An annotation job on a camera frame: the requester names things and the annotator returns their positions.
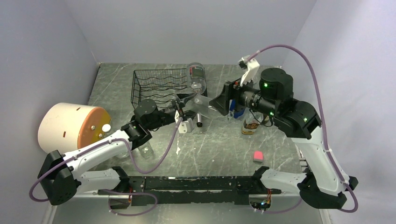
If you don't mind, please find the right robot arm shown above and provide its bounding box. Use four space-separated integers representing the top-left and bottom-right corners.
209 68 358 210

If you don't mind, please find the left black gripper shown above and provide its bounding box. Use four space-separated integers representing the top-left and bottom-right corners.
147 93 201 130

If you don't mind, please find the clear slim bottle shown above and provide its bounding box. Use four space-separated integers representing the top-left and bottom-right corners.
138 141 155 159
186 95 223 119

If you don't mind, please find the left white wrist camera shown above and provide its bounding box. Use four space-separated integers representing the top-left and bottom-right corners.
175 112 194 133

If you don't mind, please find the clear bottle black cap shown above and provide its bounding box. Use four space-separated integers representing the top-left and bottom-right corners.
241 109 263 135

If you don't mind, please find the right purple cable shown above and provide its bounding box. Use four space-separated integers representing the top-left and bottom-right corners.
244 44 360 214

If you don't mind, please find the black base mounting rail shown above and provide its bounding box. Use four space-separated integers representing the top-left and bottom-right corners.
111 171 281 206

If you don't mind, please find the black wire wine rack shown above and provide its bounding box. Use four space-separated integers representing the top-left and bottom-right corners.
130 68 191 109

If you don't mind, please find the small pink block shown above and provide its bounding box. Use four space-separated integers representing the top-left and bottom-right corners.
253 151 264 163

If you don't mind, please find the round clear bottle white cap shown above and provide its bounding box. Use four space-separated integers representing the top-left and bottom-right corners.
101 124 129 159

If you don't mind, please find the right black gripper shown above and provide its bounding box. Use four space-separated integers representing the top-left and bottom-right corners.
209 72 278 117

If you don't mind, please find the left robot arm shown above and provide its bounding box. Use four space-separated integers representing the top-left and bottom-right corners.
35 93 194 205

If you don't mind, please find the tall blue square bottle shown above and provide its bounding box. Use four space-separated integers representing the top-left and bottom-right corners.
227 99 246 120

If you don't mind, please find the clear round labelled bottle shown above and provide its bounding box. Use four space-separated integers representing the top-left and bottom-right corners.
186 62 207 96

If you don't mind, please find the white orange cylinder drum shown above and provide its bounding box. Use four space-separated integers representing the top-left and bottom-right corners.
37 103 111 154

